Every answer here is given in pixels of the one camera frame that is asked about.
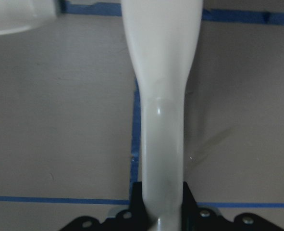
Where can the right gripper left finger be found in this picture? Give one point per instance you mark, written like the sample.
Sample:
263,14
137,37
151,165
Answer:
139,217

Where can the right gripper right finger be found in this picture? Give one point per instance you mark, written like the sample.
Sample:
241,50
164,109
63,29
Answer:
189,210

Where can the beige hand brush black bristles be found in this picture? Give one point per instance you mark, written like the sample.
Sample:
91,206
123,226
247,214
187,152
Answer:
162,37

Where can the beige plastic dustpan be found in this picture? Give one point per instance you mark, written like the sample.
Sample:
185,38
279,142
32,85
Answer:
23,15

